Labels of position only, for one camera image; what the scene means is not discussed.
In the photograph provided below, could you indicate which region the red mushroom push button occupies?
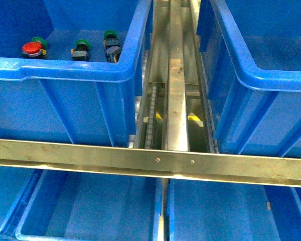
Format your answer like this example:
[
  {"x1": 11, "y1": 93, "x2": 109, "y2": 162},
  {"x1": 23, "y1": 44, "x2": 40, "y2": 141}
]
[{"x1": 22, "y1": 42, "x2": 44, "y2": 58}]

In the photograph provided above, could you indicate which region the blue bin with buttons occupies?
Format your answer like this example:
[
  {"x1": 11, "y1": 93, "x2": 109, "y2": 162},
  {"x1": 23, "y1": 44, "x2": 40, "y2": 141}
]
[{"x1": 0, "y1": 1, "x2": 153, "y2": 147}]

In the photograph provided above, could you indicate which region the white roller track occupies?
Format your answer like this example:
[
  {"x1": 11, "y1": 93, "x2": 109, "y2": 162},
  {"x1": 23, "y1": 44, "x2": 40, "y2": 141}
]
[{"x1": 144, "y1": 85, "x2": 158, "y2": 149}]

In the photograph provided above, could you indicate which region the green push button right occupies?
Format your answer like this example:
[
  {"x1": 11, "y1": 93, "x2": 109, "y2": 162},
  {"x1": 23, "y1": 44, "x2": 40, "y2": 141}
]
[{"x1": 103, "y1": 30, "x2": 122, "y2": 63}]

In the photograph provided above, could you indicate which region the green push button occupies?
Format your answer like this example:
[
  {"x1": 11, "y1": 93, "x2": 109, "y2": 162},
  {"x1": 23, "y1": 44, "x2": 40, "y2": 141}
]
[
  {"x1": 70, "y1": 39, "x2": 91, "y2": 61},
  {"x1": 103, "y1": 30, "x2": 122, "y2": 63},
  {"x1": 31, "y1": 37, "x2": 48, "y2": 56}
]

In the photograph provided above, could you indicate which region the green push button middle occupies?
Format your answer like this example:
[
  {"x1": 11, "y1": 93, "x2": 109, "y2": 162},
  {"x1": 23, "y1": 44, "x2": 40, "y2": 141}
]
[{"x1": 70, "y1": 39, "x2": 91, "y2": 61}]

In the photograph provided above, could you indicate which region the lower right blue bin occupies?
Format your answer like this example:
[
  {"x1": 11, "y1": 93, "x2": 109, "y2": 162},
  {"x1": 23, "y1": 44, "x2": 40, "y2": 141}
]
[{"x1": 168, "y1": 180, "x2": 301, "y2": 240}]

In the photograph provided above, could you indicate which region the empty blue target bin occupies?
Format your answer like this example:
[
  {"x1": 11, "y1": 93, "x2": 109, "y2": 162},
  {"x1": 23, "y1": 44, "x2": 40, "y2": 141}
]
[{"x1": 197, "y1": 1, "x2": 301, "y2": 158}]

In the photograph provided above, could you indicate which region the green push button left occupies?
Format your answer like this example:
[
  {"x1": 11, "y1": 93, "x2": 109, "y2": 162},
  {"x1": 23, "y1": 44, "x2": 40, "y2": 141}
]
[{"x1": 31, "y1": 37, "x2": 48, "y2": 56}]

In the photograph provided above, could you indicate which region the lower far left blue bin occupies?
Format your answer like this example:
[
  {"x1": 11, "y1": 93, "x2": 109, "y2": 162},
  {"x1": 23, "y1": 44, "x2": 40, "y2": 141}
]
[{"x1": 0, "y1": 166, "x2": 43, "y2": 240}]

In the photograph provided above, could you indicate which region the steel centre divider rail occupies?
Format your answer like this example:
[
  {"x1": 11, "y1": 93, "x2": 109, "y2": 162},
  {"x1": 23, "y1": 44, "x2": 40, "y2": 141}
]
[{"x1": 165, "y1": 1, "x2": 189, "y2": 152}]

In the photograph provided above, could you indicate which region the steel front shelf rail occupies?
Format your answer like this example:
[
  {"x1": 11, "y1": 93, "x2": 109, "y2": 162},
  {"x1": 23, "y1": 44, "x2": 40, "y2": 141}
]
[{"x1": 0, "y1": 140, "x2": 301, "y2": 187}]

